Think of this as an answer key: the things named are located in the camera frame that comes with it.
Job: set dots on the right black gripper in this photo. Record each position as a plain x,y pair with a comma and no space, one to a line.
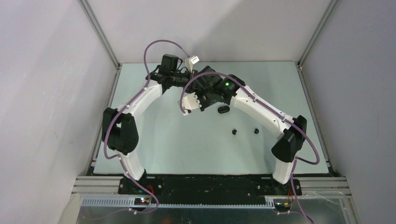
204,105

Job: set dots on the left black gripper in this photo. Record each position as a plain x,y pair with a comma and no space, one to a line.
193,86

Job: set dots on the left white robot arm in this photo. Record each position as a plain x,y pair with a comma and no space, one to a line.
119,129

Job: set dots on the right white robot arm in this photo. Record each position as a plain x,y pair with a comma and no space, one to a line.
209,87

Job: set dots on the black earbud charging case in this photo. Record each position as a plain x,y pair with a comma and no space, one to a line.
223,109

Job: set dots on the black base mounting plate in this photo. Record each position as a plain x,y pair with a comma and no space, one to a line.
232,189

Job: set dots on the left controller board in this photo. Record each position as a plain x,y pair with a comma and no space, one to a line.
142,201

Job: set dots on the controller board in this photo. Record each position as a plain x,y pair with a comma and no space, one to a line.
142,201
283,205

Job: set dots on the right controller board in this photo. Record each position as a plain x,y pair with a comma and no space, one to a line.
283,205

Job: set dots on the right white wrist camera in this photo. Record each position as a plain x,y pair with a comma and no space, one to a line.
190,102

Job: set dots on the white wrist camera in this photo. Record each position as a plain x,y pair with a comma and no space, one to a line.
190,102
190,61

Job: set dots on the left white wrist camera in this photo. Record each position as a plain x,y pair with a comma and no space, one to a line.
190,61

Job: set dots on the aluminium frame rail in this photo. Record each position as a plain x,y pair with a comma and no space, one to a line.
312,187

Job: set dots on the grey slotted cable duct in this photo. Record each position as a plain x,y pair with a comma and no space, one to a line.
128,202

